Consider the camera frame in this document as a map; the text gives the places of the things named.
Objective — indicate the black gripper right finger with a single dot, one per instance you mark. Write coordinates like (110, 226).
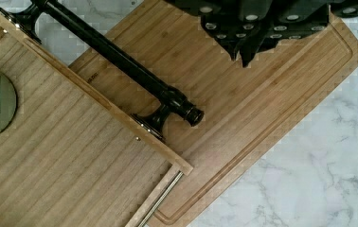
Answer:
(286, 19)

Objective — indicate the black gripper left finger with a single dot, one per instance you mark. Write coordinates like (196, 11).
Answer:
(220, 20)

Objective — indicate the black metal drawer handle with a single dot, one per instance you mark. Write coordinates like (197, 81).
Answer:
(172, 101)

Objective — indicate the bamboo cutting board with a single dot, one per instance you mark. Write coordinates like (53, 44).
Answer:
(247, 109)

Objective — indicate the metal drawer slide rail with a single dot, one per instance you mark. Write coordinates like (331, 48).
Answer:
(161, 198)

